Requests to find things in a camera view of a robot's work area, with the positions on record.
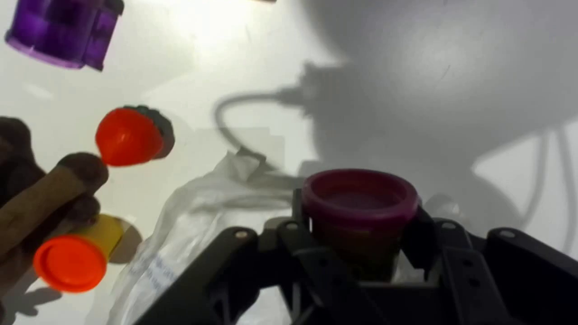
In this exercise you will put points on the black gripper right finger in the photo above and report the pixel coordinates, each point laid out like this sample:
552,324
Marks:
512,283

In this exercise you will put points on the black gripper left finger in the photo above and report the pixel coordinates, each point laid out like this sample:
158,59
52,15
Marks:
254,277

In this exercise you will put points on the red lid dough tub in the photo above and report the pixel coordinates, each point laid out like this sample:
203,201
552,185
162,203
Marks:
127,138

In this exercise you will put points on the purple dough tub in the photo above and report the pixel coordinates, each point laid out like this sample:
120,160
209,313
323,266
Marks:
64,30

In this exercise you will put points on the white plastic bag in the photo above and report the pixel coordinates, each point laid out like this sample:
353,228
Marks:
182,241

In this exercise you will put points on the orange lid yellow dough tub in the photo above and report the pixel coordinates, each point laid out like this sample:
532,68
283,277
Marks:
71,263

